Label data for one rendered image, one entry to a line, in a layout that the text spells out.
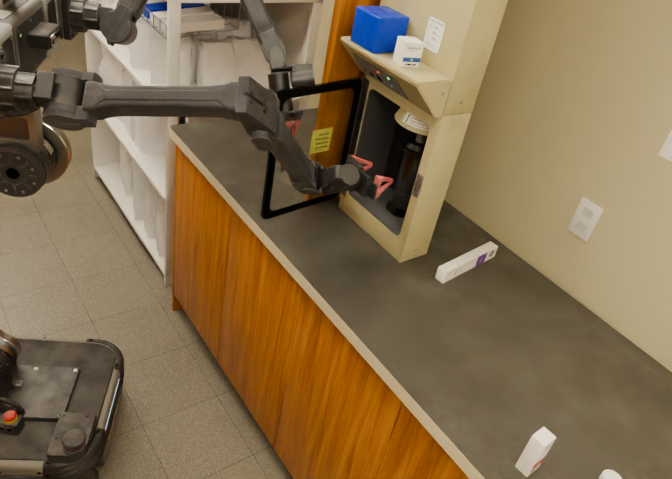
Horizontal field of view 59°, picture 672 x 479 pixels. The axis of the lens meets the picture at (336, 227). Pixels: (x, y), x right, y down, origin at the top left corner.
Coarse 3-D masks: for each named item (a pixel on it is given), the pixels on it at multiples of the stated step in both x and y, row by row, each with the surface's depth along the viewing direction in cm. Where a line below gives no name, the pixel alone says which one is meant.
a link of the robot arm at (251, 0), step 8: (240, 0) 159; (248, 0) 158; (256, 0) 158; (248, 8) 158; (256, 8) 158; (264, 8) 159; (248, 16) 159; (256, 16) 159; (264, 16) 159; (256, 24) 159; (264, 24) 159; (272, 24) 160; (256, 32) 159; (264, 32) 159; (272, 32) 159; (264, 40) 160; (272, 40) 160; (280, 40) 160; (264, 48) 160; (280, 48) 161; (264, 56) 166
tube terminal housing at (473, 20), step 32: (384, 0) 158; (416, 0) 149; (448, 0) 140; (480, 0) 135; (416, 32) 151; (448, 32) 142; (480, 32) 141; (448, 64) 145; (480, 64) 147; (448, 96) 147; (448, 128) 154; (448, 160) 162; (416, 224) 170; (416, 256) 180
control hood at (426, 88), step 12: (348, 36) 159; (348, 48) 158; (360, 48) 153; (372, 60) 150; (384, 60) 147; (396, 72) 143; (408, 72) 143; (420, 72) 145; (432, 72) 146; (408, 84) 142; (420, 84) 139; (432, 84) 141; (444, 84) 143; (408, 96) 151; (420, 96) 143; (432, 96) 143; (444, 96) 146; (420, 108) 151; (432, 108) 146
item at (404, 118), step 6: (402, 108) 166; (396, 114) 168; (402, 114) 165; (408, 114) 163; (396, 120) 167; (402, 120) 164; (408, 120) 163; (414, 120) 162; (420, 120) 162; (402, 126) 164; (408, 126) 163; (414, 126) 162; (420, 126) 162; (426, 126) 161; (414, 132) 162; (420, 132) 162; (426, 132) 162
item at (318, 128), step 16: (304, 96) 158; (320, 96) 162; (336, 96) 166; (352, 96) 170; (288, 112) 157; (304, 112) 161; (320, 112) 165; (336, 112) 169; (304, 128) 164; (320, 128) 168; (336, 128) 173; (304, 144) 168; (320, 144) 172; (336, 144) 177; (320, 160) 176; (336, 160) 181; (288, 176) 170; (272, 192) 169; (288, 192) 174; (272, 208) 173
